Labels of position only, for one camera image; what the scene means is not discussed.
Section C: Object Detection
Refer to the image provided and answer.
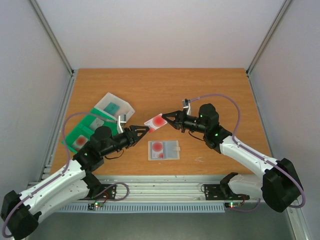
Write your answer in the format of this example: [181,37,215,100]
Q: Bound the left aluminium corner post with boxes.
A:
[27,0,75,76]

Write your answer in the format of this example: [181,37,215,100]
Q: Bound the beige card holder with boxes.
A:
[148,140,181,161]

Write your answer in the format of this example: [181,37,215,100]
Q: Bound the aluminium corner post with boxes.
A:
[246,0,295,76]
[27,0,75,76]

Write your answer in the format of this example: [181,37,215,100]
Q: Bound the small circuit board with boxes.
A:
[87,202,104,211]
[224,201,243,209]

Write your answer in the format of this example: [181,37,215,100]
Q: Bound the red dot card in holder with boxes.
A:
[150,141,164,160]

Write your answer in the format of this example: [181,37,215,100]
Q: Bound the right small circuit board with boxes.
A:
[224,201,243,209]

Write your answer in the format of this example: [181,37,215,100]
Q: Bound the translucent white plastic box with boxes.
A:
[94,92,135,120]

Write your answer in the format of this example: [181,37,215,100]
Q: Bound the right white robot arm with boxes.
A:
[162,103,306,213]

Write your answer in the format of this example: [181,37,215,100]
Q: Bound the right aluminium corner post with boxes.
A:
[246,0,295,76]

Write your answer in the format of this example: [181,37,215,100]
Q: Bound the teal card in box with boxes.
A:
[104,102,120,115]

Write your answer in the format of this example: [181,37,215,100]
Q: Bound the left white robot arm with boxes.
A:
[0,125,149,240]

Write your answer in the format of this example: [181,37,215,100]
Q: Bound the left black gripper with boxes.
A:
[101,125,150,157]

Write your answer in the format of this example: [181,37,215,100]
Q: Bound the left small circuit board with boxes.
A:
[87,202,104,211]

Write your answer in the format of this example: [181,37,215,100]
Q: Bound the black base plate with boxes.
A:
[84,184,117,200]
[200,184,250,201]

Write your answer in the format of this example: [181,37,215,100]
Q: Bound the grey slotted cable duct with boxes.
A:
[58,202,225,214]

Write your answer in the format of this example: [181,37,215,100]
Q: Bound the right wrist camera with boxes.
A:
[182,98,191,116]

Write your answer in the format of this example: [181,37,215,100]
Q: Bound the white red dot card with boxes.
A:
[144,113,167,133]

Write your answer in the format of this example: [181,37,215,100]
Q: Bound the red dot card in tray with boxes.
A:
[71,135,88,151]

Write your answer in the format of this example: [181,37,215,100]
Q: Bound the green plastic tray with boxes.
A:
[66,108,118,153]

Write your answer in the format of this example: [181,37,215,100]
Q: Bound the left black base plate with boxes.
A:
[84,184,117,200]

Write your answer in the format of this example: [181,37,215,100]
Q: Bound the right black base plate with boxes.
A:
[200,184,250,201]

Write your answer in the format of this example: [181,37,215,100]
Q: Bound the aluminium front rail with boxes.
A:
[22,174,298,203]

